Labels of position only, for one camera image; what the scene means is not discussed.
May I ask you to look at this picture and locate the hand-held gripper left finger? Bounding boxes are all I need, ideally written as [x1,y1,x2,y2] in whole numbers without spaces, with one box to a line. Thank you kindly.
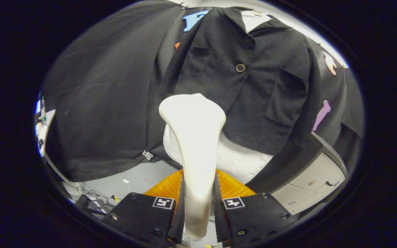
[102,169,186,247]

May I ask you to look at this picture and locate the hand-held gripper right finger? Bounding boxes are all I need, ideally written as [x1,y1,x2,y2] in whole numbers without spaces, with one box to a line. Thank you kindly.
[214,169,299,248]

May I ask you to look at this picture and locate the white garment steamer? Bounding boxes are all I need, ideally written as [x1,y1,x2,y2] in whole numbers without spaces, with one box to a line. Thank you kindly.
[159,93,226,248]

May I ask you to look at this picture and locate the black jacket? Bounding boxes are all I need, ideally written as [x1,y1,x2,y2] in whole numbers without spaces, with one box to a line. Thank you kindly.
[149,6,325,162]

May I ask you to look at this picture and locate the white dress form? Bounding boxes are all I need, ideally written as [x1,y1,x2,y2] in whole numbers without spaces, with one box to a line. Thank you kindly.
[163,10,275,185]

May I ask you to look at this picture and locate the grey cabinet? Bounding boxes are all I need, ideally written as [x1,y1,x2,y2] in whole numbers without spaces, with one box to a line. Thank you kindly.
[271,133,349,216]

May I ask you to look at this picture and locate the black backdrop cloth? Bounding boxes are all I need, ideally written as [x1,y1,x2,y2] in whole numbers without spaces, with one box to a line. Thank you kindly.
[42,0,364,193]

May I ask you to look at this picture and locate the white side table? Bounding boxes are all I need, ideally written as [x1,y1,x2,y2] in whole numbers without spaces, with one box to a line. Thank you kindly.
[35,96,57,157]

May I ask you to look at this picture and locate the tangle of black cables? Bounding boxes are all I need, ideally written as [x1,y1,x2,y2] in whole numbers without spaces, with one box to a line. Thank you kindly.
[62,183,116,213]

